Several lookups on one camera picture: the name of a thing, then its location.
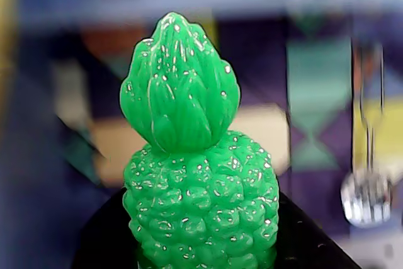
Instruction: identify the green toy pineapple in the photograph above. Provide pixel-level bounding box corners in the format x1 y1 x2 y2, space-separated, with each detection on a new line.
119 11 280 269

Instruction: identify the metal skimmer spoon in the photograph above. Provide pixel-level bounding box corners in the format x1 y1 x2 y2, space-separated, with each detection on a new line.
340 38 394 229

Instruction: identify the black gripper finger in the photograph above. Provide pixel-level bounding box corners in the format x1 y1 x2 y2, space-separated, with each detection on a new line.
274 190 361 269
71 186 141 269

